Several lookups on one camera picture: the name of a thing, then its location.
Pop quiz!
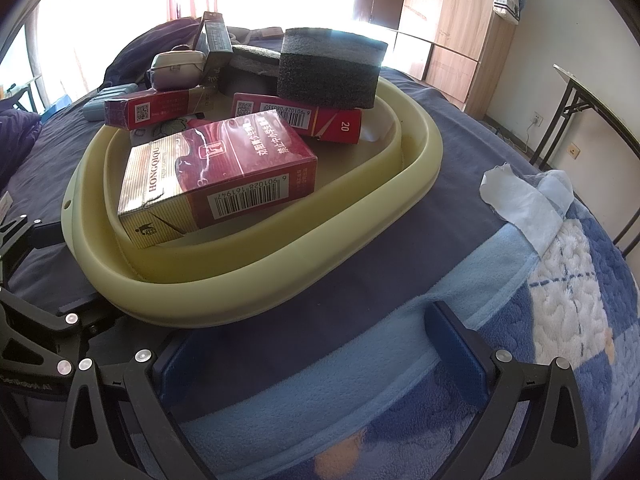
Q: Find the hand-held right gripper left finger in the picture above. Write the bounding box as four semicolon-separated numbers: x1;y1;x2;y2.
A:
57;331;223;480

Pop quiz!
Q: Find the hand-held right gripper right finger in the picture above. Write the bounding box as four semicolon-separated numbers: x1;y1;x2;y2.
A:
424;300;587;480

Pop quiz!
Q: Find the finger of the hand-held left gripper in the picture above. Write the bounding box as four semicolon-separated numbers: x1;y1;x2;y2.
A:
0;285;126;376
0;214;68;281

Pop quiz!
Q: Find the yellow plastic basin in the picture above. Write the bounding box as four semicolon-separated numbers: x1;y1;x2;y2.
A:
61;74;445;330

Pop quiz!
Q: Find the large red cigarette box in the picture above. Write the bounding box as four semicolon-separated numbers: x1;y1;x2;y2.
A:
117;110;319;251

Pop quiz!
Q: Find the grey rounded case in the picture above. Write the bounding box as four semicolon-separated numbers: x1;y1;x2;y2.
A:
150;49;207;92

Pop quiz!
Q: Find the black grey sponge block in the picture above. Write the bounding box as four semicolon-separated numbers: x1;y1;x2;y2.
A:
276;27;389;110

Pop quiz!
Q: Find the purple blanket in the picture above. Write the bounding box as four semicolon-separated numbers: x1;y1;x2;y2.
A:
0;110;43;191

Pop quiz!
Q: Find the blue checkered fleece blanket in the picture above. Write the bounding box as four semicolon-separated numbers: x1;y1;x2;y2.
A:
175;167;640;480

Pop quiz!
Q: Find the blue grey ribbed case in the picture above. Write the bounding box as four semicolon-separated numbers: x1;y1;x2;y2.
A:
82;82;138;122

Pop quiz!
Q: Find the white tissue paper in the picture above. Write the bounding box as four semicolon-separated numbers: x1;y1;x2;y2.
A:
479;162;538;223

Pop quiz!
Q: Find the black metal rod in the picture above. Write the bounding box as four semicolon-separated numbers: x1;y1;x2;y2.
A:
612;195;640;261

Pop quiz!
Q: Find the dark purple cloth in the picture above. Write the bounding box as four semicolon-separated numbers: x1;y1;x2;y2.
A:
102;17;201;86

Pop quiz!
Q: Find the navy bed sheet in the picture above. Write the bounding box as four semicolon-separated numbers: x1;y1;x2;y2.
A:
0;25;543;343

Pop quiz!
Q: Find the black folding table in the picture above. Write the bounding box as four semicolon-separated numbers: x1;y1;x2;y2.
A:
529;64;640;171

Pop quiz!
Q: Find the grey flat sponge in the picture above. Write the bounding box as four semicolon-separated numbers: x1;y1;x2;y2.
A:
230;44;282;77

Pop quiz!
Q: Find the wooden wardrobe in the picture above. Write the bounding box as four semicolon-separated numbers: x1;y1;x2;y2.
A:
352;0;530;121

